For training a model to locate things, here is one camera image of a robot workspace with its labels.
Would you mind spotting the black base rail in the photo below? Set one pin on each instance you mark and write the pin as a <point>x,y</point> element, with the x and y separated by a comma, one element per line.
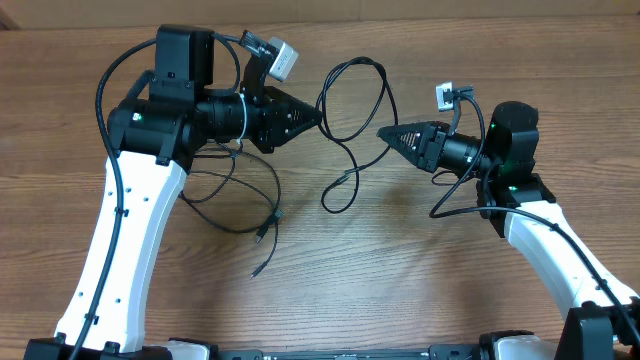
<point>345,355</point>

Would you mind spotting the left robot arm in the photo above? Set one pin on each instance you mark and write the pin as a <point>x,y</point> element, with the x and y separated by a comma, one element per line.
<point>205,86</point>

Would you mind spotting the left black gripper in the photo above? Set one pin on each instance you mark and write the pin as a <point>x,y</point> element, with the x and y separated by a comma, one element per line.
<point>274,131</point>

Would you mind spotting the brown cardboard backdrop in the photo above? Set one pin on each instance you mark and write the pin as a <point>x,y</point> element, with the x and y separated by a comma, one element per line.
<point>70,14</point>

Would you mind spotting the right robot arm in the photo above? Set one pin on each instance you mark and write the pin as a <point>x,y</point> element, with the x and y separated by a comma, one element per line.
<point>600,313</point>

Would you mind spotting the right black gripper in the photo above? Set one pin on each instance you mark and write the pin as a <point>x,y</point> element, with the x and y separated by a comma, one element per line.
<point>423,152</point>

